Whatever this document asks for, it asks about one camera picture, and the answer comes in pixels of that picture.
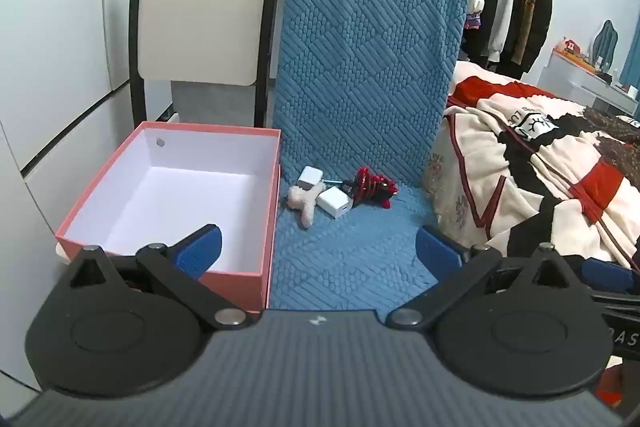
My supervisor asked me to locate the white plush toy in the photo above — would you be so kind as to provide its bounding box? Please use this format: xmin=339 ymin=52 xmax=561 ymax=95
xmin=286 ymin=184 xmax=326 ymax=228

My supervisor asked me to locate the white dresser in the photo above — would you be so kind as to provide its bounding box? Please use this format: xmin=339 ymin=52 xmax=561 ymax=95
xmin=540 ymin=48 xmax=640 ymax=115

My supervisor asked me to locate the cream red black blanket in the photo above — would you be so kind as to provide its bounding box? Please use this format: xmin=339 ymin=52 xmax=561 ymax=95
xmin=422 ymin=59 xmax=640 ymax=273

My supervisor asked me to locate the white charger plug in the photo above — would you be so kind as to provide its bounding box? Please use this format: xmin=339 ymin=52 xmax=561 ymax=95
xmin=318 ymin=187 xmax=352 ymax=220
xmin=298 ymin=166 xmax=325 ymax=190

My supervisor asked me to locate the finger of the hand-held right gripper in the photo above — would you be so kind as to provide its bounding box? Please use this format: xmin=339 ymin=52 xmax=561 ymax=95
xmin=582 ymin=257 xmax=640 ymax=308

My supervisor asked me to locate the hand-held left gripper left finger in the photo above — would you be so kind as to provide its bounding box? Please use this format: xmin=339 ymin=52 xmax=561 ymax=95
xmin=67 ymin=223 xmax=248 ymax=329

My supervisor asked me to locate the white wardrobe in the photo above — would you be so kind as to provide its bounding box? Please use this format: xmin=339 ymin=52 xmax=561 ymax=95
xmin=0 ymin=0 xmax=176 ymax=408

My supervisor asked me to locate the red and black toy figure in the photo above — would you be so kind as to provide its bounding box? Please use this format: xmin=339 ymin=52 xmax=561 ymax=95
xmin=352 ymin=167 xmax=400 ymax=208

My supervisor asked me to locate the pink cardboard box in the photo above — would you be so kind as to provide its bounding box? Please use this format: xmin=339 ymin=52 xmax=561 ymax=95
xmin=55 ymin=121 xmax=282 ymax=312

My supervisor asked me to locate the blue quilted chair cover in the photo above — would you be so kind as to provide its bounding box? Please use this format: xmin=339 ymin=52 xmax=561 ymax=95
xmin=269 ymin=0 xmax=471 ymax=312

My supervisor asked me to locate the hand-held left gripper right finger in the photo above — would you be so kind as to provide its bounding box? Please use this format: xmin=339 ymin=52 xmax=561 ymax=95
xmin=386 ymin=225 xmax=576 ymax=329

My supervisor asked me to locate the cream folding chair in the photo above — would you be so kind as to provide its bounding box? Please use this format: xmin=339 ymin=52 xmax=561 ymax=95
xmin=129 ymin=0 xmax=282 ymax=130

